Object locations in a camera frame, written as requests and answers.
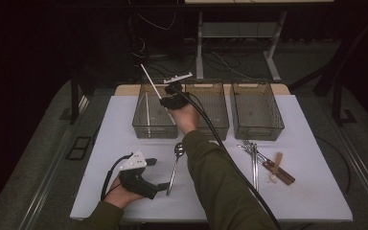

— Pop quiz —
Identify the metal floor rail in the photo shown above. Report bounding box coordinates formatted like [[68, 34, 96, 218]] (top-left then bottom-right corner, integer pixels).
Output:
[[18, 95, 90, 230], [326, 114, 368, 222]]

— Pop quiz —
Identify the left hand-held gripper cable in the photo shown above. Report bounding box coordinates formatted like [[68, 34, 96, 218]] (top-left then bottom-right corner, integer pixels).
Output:
[[100, 152, 134, 201]]

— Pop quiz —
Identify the person's left hand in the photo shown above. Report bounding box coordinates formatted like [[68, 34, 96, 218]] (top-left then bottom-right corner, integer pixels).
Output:
[[103, 177, 147, 210]]

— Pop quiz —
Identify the black metal stand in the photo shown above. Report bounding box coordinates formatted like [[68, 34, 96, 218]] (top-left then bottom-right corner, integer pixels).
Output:
[[330, 73, 359, 127], [69, 61, 92, 126]]

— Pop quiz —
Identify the tangle of floor cables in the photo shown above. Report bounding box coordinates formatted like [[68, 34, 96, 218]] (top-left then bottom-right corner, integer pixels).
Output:
[[128, 34, 269, 81]]

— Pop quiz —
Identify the clear brown plastic bin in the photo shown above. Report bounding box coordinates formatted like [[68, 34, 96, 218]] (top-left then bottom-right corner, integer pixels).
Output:
[[131, 78, 180, 140], [229, 79, 286, 141], [183, 79, 230, 142]]

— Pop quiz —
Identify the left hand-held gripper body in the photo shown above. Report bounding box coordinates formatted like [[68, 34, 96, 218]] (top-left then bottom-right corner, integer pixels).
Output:
[[118, 149, 159, 200]]

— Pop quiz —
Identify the white-legged desk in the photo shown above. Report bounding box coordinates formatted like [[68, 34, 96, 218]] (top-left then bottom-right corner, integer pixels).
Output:
[[184, 0, 335, 82]]

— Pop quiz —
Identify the thin black cable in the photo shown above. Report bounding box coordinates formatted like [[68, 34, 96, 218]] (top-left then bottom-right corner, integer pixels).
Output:
[[314, 135, 353, 196]]

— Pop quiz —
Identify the hanging white cable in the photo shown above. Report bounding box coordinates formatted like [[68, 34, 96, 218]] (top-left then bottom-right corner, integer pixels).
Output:
[[128, 0, 177, 33]]

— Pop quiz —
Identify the right hand-held gripper cable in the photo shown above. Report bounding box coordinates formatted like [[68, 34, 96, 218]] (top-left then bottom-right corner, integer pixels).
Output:
[[172, 84, 282, 230]]

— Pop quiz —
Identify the hand-held gripper cable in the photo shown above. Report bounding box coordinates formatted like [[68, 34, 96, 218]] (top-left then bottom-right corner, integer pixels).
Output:
[[100, 152, 134, 201], [172, 84, 282, 230]]

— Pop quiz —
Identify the metal spoon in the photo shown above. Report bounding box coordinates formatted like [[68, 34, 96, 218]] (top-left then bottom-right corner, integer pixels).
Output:
[[165, 142, 186, 196]]

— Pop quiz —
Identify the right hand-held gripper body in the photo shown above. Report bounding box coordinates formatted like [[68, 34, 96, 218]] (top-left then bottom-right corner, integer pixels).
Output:
[[163, 72, 194, 111]]

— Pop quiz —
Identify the person's right hand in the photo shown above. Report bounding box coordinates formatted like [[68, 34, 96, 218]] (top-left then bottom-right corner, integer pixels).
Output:
[[167, 103, 201, 136]]

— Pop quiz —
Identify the black floor frame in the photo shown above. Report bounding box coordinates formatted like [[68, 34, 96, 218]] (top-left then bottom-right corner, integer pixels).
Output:
[[65, 136, 93, 162]]

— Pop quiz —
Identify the white table mat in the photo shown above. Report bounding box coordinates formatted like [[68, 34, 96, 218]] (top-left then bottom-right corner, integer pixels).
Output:
[[69, 94, 354, 223]]

